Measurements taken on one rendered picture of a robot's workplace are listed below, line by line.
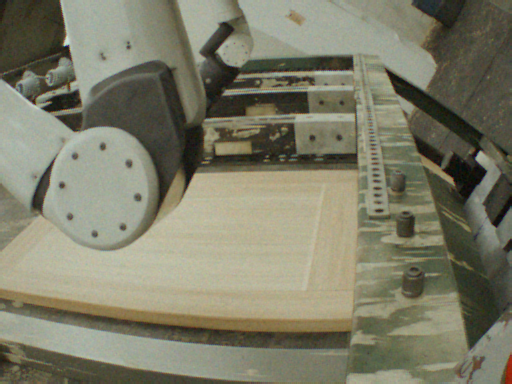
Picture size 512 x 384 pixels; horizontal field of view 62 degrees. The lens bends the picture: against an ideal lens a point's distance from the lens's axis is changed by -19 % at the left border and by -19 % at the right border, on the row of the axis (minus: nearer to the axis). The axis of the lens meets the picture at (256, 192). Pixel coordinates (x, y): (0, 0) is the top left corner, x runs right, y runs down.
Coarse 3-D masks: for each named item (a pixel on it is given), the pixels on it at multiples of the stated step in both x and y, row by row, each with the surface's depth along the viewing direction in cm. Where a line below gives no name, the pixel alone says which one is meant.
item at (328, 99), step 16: (224, 96) 136; (240, 96) 136; (256, 96) 135; (272, 96) 134; (288, 96) 133; (304, 96) 132; (320, 96) 131; (336, 96) 131; (352, 96) 130; (48, 112) 154; (64, 112) 150; (80, 112) 146; (224, 112) 138; (240, 112) 137; (288, 112) 135; (304, 112) 134; (320, 112) 133; (336, 112) 132; (352, 112) 131; (80, 128) 148
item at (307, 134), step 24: (216, 120) 110; (240, 120) 109; (264, 120) 106; (288, 120) 105; (312, 120) 103; (336, 120) 102; (264, 144) 106; (288, 144) 105; (312, 144) 104; (336, 144) 103
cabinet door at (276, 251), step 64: (192, 192) 89; (256, 192) 86; (320, 192) 83; (0, 256) 70; (64, 256) 70; (128, 256) 69; (192, 256) 68; (256, 256) 66; (320, 256) 64; (192, 320) 55; (256, 320) 53; (320, 320) 52
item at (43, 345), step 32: (0, 320) 50; (32, 320) 50; (0, 352) 48; (32, 352) 46; (64, 352) 45; (96, 352) 45; (128, 352) 45; (160, 352) 45; (192, 352) 45; (224, 352) 45; (256, 352) 44; (288, 352) 44; (320, 352) 43
